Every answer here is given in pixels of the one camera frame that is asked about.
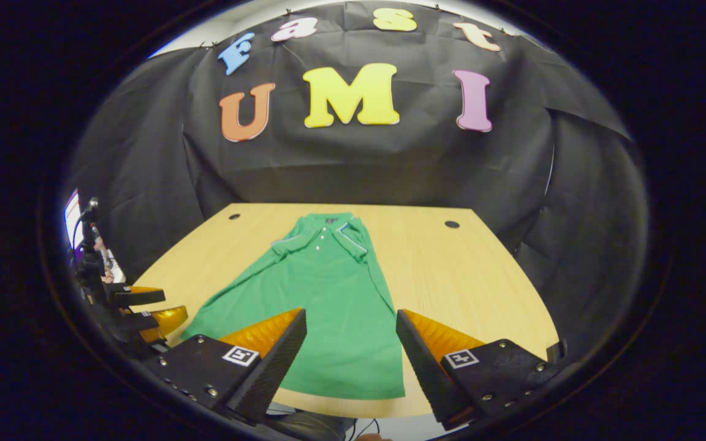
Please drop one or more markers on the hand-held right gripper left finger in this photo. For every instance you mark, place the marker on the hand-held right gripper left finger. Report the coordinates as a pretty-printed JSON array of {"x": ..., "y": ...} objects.
[{"x": 276, "y": 361}]

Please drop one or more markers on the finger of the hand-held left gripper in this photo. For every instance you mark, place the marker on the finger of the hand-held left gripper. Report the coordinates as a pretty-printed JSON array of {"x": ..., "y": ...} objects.
[
  {"x": 138, "y": 297},
  {"x": 157, "y": 321}
]

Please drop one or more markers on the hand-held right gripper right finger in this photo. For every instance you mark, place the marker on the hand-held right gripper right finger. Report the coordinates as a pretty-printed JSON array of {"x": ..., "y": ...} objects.
[{"x": 426, "y": 367}]

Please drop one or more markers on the green T-shirt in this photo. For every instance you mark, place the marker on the green T-shirt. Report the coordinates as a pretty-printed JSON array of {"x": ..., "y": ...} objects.
[{"x": 328, "y": 294}]

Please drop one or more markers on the person's dark clothing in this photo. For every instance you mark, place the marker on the person's dark clothing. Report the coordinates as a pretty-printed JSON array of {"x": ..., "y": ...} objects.
[{"x": 313, "y": 427}]

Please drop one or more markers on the computer monitor screen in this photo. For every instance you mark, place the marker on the computer monitor screen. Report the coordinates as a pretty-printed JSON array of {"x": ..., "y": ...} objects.
[{"x": 73, "y": 217}]

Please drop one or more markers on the black camera stand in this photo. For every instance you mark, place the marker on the black camera stand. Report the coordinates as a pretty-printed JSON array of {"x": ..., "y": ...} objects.
[{"x": 89, "y": 226}]

